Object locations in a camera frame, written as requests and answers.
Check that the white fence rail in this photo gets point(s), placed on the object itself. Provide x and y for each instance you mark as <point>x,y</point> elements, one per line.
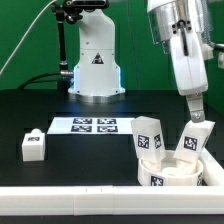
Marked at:
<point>213,172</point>
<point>110,200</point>

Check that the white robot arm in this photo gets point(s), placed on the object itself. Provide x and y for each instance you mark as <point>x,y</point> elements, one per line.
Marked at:
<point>181,26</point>

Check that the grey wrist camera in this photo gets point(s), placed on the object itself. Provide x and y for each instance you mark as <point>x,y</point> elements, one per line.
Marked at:
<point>221,60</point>

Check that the white front fence rail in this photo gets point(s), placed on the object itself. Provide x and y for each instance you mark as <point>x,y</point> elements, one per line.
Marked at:
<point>110,200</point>

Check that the white round stool seat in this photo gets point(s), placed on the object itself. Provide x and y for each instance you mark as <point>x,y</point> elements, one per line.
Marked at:
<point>170,174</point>

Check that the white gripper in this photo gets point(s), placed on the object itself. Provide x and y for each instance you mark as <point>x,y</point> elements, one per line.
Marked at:
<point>190,74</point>

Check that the white fiducial marker sheet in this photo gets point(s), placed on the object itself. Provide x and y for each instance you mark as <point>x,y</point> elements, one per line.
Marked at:
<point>90,125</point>

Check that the white right fence rail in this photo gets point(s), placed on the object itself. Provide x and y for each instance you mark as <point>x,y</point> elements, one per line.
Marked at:
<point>213,172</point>

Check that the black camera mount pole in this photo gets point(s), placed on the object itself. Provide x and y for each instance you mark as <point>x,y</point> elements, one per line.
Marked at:
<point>61,40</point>

